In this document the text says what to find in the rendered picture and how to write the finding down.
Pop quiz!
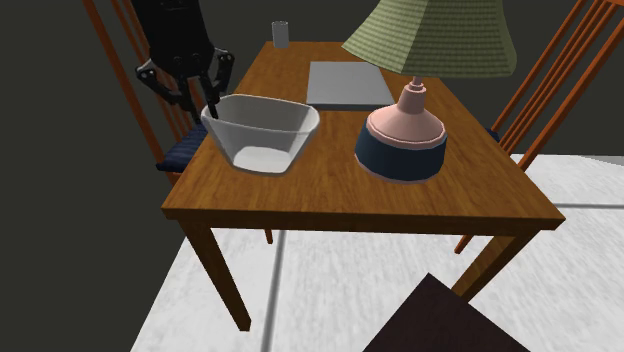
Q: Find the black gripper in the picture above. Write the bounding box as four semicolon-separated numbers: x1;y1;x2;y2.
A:
130;0;236;126

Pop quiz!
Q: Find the wooden chair with blue cushion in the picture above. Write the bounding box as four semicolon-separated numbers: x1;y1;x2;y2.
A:
81;0;275;245
453;0;624;256

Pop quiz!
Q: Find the clear glass bowl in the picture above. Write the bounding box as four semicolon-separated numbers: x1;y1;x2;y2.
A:
200;93;321;176

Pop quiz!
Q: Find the grey cup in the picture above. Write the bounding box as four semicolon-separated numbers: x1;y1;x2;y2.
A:
271;20;291;50

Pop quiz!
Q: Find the grey flat tablet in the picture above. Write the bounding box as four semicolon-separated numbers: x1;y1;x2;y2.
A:
305;60;397;112

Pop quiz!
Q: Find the brown wooden table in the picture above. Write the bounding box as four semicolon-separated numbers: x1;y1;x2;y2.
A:
160;40;567;333

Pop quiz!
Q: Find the pink blue table lamp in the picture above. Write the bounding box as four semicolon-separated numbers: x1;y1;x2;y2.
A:
341;0;518;185

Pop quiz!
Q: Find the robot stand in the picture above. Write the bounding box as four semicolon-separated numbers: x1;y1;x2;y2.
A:
362;272;533;352

